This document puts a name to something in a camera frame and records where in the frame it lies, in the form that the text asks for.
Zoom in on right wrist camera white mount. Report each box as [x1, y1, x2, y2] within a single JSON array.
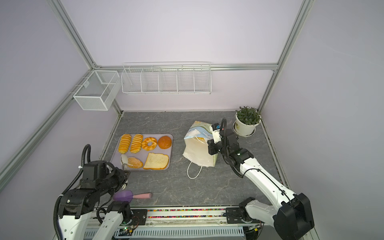
[[211, 123, 221, 144]]

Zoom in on round orange fake bun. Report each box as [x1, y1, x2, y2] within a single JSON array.
[[158, 136, 172, 149]]

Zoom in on white mesh box basket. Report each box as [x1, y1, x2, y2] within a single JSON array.
[[73, 70, 121, 111]]

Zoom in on fake oval sugared bread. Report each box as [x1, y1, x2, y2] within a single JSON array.
[[127, 157, 144, 169]]

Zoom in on fake yellow ridged bread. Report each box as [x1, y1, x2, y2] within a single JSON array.
[[130, 134, 144, 154], [118, 134, 132, 154]]

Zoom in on paper bag with landscape print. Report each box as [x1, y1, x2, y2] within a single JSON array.
[[183, 121, 218, 180]]

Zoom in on metal tongs with white tips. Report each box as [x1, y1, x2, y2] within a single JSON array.
[[121, 154, 133, 172]]

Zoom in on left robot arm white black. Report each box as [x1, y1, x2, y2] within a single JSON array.
[[53, 144, 129, 240]]

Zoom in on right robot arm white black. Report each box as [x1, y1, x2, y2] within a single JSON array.
[[208, 124, 315, 240]]

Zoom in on potted green plant white pot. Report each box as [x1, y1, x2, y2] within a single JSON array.
[[234, 106, 261, 137]]

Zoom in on purple scoop with pink handle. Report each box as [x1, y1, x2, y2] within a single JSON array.
[[113, 190, 152, 202]]

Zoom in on fake toast slice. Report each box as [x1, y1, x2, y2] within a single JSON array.
[[143, 153, 170, 170]]

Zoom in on fake braided ring bread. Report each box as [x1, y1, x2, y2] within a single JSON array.
[[142, 137, 158, 151]]

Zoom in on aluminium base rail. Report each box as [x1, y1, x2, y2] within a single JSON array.
[[56, 204, 314, 230]]

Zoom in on white wire shelf basket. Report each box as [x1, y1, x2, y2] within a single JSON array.
[[121, 62, 212, 95]]

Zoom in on lavender cutting mat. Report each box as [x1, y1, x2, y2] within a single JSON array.
[[111, 134, 173, 171]]

